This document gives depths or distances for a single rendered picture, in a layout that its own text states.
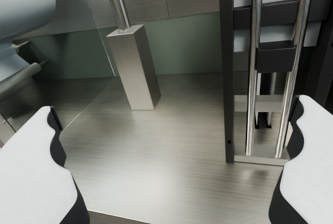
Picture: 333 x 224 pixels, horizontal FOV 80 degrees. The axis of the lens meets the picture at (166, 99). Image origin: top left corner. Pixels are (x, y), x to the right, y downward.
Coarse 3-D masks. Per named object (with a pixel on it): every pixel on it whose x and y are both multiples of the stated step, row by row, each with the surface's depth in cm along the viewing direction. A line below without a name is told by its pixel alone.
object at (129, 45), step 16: (112, 0) 54; (128, 16) 58; (112, 32) 61; (128, 32) 57; (144, 32) 62; (112, 48) 60; (128, 48) 59; (144, 48) 62; (128, 64) 62; (144, 64) 62; (128, 80) 65; (144, 80) 64; (128, 96) 69; (144, 96) 67; (160, 96) 76
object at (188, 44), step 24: (144, 24) 81; (168, 24) 78; (192, 24) 76; (216, 24) 74; (168, 48) 84; (192, 48) 81; (216, 48) 79; (312, 48) 70; (168, 72) 91; (192, 72) 88
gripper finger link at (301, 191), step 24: (288, 120) 11; (312, 120) 8; (288, 144) 9; (312, 144) 7; (288, 168) 7; (312, 168) 6; (288, 192) 6; (312, 192) 6; (288, 216) 6; (312, 216) 5
